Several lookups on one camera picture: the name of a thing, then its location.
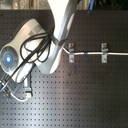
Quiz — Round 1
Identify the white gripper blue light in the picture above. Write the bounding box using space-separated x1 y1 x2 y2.
0 45 36 99

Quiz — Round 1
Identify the white cable blue mark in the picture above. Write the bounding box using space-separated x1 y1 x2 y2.
11 49 128 102

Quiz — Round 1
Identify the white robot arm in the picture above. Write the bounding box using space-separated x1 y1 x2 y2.
0 0 79 92

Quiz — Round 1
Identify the black perforated board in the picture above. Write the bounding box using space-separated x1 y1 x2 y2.
0 11 128 128

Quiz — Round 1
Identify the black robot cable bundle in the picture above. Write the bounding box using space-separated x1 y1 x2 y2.
0 31 68 88

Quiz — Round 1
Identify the left metal cable clip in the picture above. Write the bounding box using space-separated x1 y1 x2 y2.
68 43 74 63

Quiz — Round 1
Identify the metal cable clip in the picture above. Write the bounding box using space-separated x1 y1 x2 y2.
101 43 108 63
68 43 74 63

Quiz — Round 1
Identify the right metal cable clip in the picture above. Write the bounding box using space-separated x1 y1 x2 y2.
101 43 108 63

